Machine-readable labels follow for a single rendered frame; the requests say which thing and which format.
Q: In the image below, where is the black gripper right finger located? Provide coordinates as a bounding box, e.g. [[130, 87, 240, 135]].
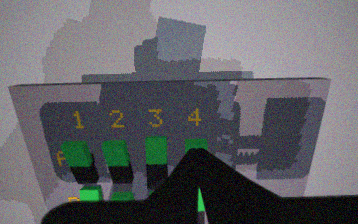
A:
[[197, 148, 358, 224]]

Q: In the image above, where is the grey switch panel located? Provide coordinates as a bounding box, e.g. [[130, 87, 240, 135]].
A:
[[8, 77, 332, 211]]

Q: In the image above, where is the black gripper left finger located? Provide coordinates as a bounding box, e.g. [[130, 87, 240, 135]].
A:
[[41, 148, 199, 224]]

